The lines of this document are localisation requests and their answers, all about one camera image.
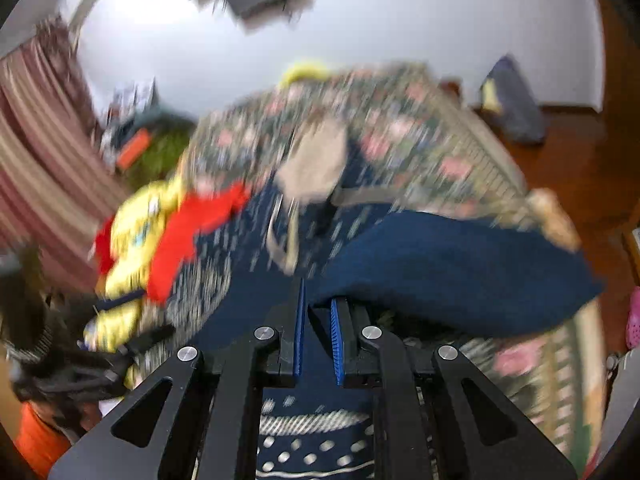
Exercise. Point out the red cloth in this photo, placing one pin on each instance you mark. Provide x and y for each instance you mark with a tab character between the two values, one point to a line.
187	230

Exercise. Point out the person's left forearm orange sleeve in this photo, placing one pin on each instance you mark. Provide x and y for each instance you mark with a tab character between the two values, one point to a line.
42	440

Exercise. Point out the orange box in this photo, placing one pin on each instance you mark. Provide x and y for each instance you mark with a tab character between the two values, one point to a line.
132	149

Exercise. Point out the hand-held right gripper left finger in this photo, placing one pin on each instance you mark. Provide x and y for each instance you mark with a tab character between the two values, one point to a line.
299	332

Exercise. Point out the navy dotted garment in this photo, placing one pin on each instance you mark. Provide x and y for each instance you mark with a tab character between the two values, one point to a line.
450	270

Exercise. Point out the yellow printed cloth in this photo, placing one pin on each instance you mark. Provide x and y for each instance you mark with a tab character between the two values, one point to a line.
132	240

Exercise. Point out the beige cloth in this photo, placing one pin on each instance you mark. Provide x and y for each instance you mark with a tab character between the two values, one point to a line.
315	160

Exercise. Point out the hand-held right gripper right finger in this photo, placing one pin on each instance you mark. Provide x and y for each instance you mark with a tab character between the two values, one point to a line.
338	342

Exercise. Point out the green cloth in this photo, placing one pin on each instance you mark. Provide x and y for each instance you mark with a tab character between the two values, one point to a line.
160	152

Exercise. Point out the grey bag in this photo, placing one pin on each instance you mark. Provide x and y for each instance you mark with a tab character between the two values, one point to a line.
517	105

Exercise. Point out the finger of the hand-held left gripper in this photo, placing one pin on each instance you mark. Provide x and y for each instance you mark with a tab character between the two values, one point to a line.
120	302
142	340

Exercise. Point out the floral blanket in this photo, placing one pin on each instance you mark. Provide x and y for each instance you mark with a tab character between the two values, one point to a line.
400	125

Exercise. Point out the striped curtain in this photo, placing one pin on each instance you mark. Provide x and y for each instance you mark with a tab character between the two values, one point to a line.
45	160

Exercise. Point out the yellow plush toy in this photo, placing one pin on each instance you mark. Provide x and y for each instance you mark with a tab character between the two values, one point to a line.
306	71

